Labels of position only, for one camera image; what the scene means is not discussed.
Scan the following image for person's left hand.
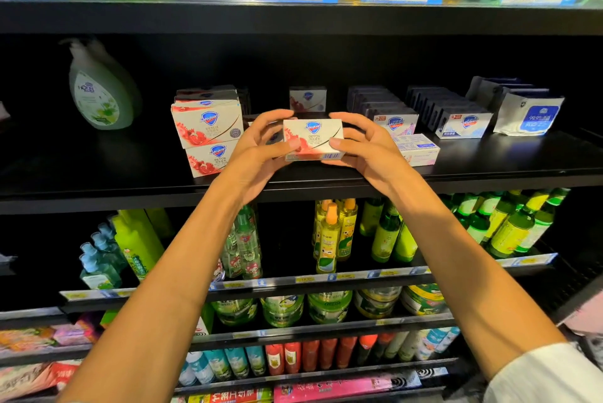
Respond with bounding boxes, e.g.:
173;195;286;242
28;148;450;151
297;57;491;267
221;108;301;206

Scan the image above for person's right hand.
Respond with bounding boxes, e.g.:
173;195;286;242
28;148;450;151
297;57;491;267
328;112;416;201

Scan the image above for white red printed soap box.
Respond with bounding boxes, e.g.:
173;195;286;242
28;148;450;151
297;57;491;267
185;139;242;179
283;118;346;162
172;91;244;105
170;100;245;149
175;86;239;98

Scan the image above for black store shelf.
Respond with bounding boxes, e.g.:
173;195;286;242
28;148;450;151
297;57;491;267
0;0;603;403
0;252;100;403

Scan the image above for pale green pump soap bottle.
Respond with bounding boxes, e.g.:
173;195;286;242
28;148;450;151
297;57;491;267
58;38;143;132

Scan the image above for black wire shopping cart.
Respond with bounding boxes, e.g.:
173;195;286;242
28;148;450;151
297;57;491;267
579;332;603;367

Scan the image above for person's left forearm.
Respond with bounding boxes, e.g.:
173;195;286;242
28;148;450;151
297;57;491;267
58;181;267;403

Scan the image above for person's right forearm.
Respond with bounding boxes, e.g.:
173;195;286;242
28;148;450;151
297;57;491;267
391;176;567;380

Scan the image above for row of white pink soap boxes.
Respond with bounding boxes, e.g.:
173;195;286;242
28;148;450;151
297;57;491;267
347;86;420;138

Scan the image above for single white pink soap box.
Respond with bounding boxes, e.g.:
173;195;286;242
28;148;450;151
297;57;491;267
396;133;441;167

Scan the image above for row of white red soap boxes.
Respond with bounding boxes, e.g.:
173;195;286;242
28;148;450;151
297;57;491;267
289;87;328;115

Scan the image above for clear green spray bottles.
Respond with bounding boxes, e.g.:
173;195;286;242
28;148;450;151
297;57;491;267
217;204;265;280

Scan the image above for row of white blue soap boxes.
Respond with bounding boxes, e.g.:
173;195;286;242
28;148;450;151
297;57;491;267
407;86;495;141

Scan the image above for green lidded wipe tub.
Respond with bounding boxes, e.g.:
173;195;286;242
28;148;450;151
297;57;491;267
211;297;258;328
308;289;354;324
261;294;305;328

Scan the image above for row of white upright packs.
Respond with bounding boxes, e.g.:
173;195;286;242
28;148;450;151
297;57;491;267
466;76;567;137

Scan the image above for long pink packet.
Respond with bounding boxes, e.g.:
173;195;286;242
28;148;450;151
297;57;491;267
273;370;423;403

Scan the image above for yellow red packets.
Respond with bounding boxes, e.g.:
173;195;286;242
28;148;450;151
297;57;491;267
187;387;274;403

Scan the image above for red snack packet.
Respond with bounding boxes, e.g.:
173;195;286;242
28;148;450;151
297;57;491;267
49;360;84;392

